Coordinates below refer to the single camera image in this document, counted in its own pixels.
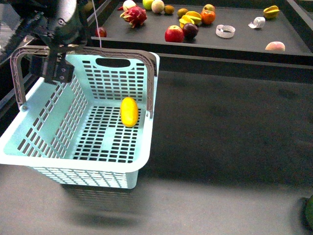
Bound yellow starfruit centre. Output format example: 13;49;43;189
179;11;202;28

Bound brown kiwi right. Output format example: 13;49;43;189
177;8;188;18

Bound yellow starfruit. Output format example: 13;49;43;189
263;5;280;19
179;11;202;28

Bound small dark red apple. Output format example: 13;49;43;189
95;27;107;37

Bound brown kiwi left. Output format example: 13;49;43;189
164;5;175;15

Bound green mango at edge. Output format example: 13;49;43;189
304;196;313;229

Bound green apple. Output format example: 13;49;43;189
142;0;154;10

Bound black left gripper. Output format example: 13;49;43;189
22;9;86;85

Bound light blue plastic basket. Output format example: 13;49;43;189
0;54;154;189

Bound black fruit display tray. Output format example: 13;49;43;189
88;0;313;66

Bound white hanging cable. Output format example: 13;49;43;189
91;0;102;48

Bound brown kiwi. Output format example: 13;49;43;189
164;5;175;15
177;8;188;18

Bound pink dragon fruit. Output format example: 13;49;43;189
120;6;147;28

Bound pale round melon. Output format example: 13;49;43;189
151;0;165;14

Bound large red apple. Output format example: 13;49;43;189
164;25;184;43

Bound pale pink peach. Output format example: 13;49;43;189
265;41;286;51

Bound white foam net ring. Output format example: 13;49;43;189
215;24;236;39

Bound yellow mango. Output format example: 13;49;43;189
120;97;139;127

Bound yellow starfruit right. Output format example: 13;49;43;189
263;5;280;19

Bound dark purple plum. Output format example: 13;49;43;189
182;23;199;40

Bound orange persimmon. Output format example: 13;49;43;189
201;10;216;25

